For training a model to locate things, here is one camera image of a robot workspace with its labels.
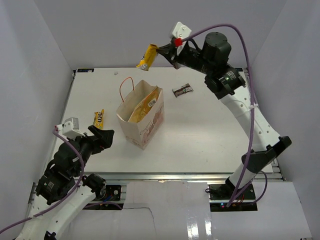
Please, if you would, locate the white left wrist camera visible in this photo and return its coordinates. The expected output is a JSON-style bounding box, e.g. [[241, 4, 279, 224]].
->
[[54, 117, 85, 140]]

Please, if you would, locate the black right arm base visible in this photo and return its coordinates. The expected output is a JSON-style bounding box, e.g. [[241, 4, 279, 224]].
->
[[203, 182, 258, 212]]

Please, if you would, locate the yellow snack bar wrapper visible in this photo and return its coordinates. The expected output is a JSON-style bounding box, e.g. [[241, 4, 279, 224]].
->
[[136, 44, 158, 71]]

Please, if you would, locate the left blue table label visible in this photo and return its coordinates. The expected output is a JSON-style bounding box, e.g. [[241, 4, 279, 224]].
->
[[76, 68, 95, 73]]

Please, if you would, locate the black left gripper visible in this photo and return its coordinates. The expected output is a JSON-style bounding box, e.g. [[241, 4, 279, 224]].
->
[[67, 124, 115, 176]]

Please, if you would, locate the large tan chip bag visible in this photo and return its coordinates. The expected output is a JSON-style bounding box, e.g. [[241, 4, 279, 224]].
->
[[128, 86, 160, 123]]

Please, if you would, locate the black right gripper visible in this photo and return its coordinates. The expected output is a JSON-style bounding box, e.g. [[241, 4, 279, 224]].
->
[[158, 41, 215, 75]]

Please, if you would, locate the beige paper gift bag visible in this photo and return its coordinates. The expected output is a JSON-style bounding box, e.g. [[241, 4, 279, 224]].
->
[[116, 80, 165, 150]]

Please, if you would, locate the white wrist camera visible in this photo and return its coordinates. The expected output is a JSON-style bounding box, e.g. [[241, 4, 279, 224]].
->
[[54, 117, 85, 140], [169, 21, 192, 56]]

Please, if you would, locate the yellow M&M's candy pack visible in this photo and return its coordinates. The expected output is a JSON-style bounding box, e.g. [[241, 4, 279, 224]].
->
[[93, 109, 105, 130]]

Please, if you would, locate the blue table label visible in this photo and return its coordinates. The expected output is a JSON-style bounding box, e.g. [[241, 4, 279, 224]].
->
[[76, 68, 95, 73], [234, 67, 244, 72]]

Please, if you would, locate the right blue table label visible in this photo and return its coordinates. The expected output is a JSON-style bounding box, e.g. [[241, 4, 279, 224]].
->
[[234, 67, 244, 72]]

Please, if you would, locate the aluminium table front rail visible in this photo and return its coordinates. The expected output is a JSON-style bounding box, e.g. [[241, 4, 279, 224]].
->
[[82, 171, 285, 181]]

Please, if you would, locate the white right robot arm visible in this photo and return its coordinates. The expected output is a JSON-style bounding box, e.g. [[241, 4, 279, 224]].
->
[[157, 32, 292, 200]]

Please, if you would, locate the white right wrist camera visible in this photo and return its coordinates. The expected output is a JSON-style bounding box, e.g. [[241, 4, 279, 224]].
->
[[169, 21, 192, 56]]

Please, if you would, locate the brown chocolate bar wrapper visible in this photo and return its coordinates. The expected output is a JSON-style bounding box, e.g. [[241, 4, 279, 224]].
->
[[172, 83, 194, 98]]

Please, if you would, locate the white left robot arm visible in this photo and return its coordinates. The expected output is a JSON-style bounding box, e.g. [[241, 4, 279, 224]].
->
[[17, 124, 115, 240]]

